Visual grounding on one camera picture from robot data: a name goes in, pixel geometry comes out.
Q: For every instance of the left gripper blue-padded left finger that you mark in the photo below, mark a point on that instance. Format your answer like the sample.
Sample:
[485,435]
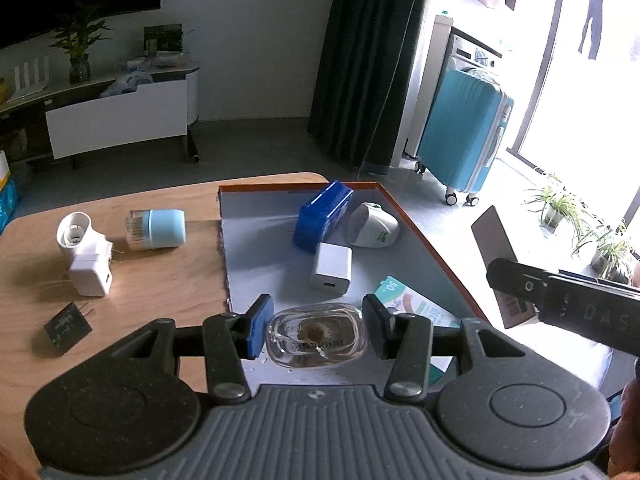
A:
[258,317]

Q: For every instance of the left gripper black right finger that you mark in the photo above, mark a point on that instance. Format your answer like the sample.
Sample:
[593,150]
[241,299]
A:
[381,327]

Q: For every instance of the white usb charger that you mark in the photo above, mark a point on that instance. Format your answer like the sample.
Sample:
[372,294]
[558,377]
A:
[332,268]

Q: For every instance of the white round plug nightlight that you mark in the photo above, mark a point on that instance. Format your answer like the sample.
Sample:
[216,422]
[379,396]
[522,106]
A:
[370,226]

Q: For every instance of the blue plastic case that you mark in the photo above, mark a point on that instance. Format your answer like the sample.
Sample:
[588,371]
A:
[319,217]

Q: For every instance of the light blue toothpick jar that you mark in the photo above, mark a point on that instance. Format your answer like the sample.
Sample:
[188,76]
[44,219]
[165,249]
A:
[152,229]

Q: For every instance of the white cube plug charger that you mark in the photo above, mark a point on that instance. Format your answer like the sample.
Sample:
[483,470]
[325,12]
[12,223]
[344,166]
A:
[91,275]

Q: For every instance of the black plug adapter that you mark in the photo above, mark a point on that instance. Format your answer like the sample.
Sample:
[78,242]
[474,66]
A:
[69,326]

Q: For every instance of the white round socket adapter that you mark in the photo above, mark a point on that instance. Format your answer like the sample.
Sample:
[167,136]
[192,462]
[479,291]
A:
[76,237]

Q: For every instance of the person's right hand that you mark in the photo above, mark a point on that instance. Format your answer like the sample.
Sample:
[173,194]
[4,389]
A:
[623,462]

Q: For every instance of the orange-edged cardboard box tray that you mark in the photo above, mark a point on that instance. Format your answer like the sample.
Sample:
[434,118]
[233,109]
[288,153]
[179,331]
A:
[271,247]

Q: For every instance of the potted spider plant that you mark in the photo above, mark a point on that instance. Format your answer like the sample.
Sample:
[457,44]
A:
[557,205]

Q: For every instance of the teal suitcase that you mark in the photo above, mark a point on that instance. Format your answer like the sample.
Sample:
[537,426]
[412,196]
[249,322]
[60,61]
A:
[463,142]

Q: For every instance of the white tv cabinet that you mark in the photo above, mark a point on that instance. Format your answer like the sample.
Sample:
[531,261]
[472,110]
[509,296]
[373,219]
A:
[64,120]

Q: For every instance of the dark green curtain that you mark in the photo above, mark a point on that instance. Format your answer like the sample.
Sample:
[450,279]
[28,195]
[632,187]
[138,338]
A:
[363,80]

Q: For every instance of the blue plastic bag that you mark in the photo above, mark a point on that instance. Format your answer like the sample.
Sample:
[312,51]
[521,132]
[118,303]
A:
[8,203]

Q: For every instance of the white washing machine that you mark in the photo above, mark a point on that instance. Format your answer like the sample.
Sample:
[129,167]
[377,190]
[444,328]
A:
[447,55]

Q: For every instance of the white yellow cardboard box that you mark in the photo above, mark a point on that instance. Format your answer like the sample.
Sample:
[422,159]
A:
[5,172]

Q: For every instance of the white wifi router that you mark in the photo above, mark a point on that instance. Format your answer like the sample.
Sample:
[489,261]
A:
[30,78]

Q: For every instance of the potted bamboo plant in vase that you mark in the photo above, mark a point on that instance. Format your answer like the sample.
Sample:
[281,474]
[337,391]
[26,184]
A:
[75,38]

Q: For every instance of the green picture frame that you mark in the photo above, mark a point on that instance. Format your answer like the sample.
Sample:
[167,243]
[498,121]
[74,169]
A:
[162,38]

